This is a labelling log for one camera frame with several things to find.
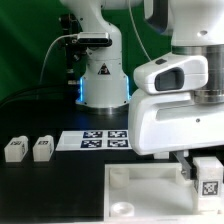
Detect black camera stand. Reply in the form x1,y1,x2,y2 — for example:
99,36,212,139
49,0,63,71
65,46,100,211
59,13,86,103

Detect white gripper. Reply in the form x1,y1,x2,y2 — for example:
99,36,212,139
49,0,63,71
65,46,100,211
128,89,224,180

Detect silver external camera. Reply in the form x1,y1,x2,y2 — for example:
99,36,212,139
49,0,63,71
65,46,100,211
77,32,112,47

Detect grey camera cable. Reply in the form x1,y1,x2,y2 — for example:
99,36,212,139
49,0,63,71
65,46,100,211
38,33,79,86

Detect white marker sheet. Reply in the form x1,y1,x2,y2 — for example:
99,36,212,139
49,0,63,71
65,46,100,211
56,130,131,151

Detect white square tabletop part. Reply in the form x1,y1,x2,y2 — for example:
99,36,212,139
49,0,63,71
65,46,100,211
104,163,224,224

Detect black floor cables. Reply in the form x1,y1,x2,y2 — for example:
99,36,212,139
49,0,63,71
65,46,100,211
0,83,73,108

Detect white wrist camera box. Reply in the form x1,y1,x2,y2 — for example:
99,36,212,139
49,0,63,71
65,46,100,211
134,53,208,95

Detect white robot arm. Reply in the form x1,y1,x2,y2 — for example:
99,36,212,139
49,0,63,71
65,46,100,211
60,0,224,155

